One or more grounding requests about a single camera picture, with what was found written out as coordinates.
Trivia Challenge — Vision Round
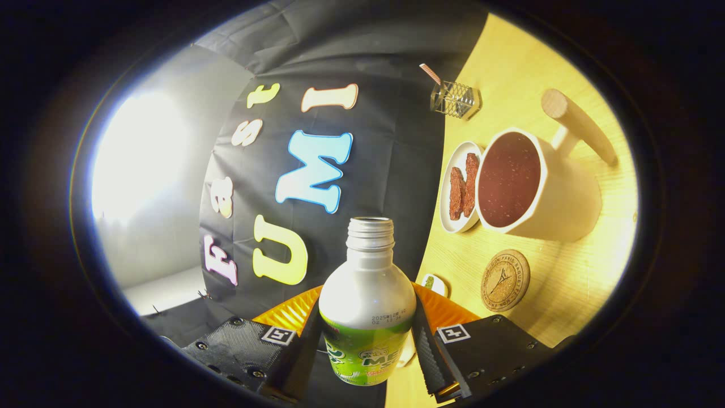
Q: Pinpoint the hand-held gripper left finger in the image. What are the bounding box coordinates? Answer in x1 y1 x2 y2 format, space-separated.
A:
181 285 325 404

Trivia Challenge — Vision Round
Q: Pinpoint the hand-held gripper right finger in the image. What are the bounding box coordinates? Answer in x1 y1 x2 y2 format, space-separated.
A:
411 282 558 404

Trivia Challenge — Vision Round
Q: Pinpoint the silver green juice bottle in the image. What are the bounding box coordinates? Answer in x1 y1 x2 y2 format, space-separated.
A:
318 216 417 387

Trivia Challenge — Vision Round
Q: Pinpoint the round cork coaster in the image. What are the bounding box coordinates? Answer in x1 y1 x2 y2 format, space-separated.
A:
481 249 531 313

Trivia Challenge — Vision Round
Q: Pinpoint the white cup with wooden handle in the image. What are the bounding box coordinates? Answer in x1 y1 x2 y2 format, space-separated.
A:
475 88 619 243

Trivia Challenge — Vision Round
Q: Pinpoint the white divided dish of beans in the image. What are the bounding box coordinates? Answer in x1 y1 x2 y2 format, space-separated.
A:
422 273 449 298

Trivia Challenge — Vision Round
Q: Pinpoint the white oval plate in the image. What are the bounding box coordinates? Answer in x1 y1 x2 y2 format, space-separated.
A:
440 141 485 234

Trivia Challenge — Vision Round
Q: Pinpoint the red-brown food piece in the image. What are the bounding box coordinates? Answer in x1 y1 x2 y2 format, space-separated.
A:
462 153 480 218
449 167 466 222

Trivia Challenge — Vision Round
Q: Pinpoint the wooden table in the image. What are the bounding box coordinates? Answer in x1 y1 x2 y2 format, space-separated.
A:
385 12 639 408

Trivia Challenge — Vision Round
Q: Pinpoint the wire mesh holder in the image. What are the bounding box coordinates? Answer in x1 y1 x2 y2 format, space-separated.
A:
429 81 482 121

